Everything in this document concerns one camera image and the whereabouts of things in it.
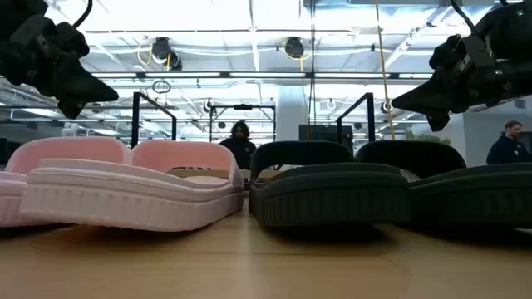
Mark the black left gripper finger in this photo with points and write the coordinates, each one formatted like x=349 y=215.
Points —
x=83 y=89
x=72 y=109

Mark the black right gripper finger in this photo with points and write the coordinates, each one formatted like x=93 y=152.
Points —
x=438 y=119
x=428 y=97

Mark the pink rubber slide sandal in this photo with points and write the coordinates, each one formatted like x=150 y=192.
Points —
x=124 y=199
x=62 y=149

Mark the black rubber slide sandal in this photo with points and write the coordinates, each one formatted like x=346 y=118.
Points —
x=332 y=199
x=478 y=195

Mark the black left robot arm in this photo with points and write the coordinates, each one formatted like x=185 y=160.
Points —
x=16 y=5

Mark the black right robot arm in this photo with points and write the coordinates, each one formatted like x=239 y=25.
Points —
x=511 y=29

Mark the green artificial plant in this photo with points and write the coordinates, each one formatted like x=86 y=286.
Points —
x=428 y=138

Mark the person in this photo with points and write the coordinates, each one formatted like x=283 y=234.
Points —
x=238 y=143
x=508 y=149

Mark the long ceiling light strip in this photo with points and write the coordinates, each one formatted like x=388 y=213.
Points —
x=266 y=75

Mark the black background metal frame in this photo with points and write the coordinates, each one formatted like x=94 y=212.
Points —
x=243 y=106

